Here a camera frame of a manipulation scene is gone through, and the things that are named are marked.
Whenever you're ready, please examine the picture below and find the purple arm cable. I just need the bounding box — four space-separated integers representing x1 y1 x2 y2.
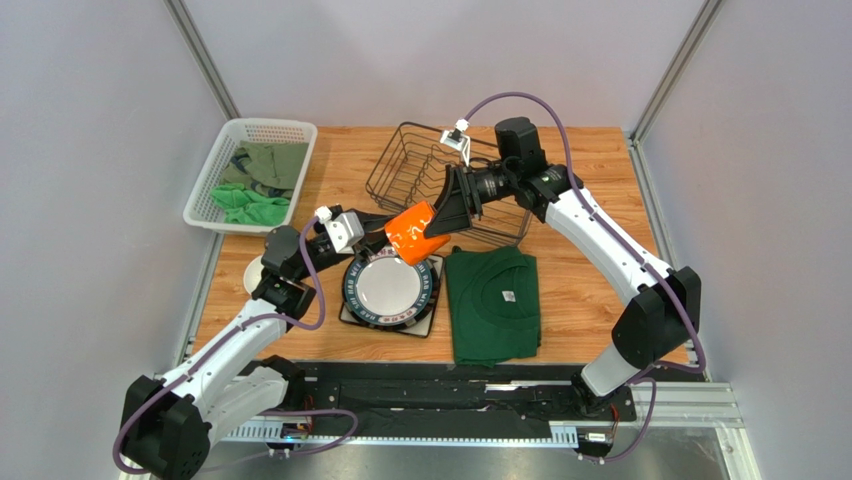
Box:
111 216 361 475
459 91 708 465

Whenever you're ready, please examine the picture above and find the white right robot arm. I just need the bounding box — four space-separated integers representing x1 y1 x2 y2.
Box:
425 117 701 417

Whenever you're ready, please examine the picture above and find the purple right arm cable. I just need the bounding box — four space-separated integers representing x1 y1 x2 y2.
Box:
459 91 708 465

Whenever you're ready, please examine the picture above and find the round green rimmed plate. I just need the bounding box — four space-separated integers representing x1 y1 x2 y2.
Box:
342 247 435 327

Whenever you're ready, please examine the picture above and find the orange ceramic mug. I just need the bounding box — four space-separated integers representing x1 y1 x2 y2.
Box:
384 201 451 265

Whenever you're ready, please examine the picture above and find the round black rimmed plate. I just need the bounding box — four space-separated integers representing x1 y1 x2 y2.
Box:
340 243 443 332

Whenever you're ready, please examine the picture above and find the aluminium front rail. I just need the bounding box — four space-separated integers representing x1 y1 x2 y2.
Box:
119 380 763 480

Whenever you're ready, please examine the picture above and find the olive green cloth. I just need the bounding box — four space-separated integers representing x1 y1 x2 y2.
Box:
220 141 309 199

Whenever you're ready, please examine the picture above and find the aluminium frame post right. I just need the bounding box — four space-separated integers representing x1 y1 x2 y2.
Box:
625 0 727 367

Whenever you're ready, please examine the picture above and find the white ribbed bowl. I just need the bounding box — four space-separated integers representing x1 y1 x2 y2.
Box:
242 256 264 297

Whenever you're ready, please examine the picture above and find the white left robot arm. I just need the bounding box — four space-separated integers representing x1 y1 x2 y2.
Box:
112 206 391 479

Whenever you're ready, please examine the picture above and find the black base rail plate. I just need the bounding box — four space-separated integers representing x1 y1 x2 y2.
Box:
281 362 646 442

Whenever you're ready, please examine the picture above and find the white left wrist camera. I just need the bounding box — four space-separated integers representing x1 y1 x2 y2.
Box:
315 206 365 254

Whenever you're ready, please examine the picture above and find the folded dark green t-shirt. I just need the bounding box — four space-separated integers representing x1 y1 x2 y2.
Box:
445 246 542 367

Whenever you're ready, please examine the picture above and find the aluminium frame post left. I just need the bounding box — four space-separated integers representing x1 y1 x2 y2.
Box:
164 0 241 120

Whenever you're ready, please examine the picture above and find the aluminium frame post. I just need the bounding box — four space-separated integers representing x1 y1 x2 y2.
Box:
164 0 241 120
625 0 727 367

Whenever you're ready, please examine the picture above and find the grey wire dish rack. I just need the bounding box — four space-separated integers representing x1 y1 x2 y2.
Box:
365 121 532 248

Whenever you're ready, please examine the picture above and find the square floral ceramic plate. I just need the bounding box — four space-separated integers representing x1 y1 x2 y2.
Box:
338 247 446 339

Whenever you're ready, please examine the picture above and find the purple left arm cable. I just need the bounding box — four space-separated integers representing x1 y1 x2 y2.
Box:
111 216 361 475

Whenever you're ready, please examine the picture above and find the white plastic basket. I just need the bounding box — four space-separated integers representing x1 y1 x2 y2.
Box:
183 118 318 236

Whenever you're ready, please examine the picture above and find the bright green cloth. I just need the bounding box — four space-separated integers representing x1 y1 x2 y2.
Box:
209 183 290 226

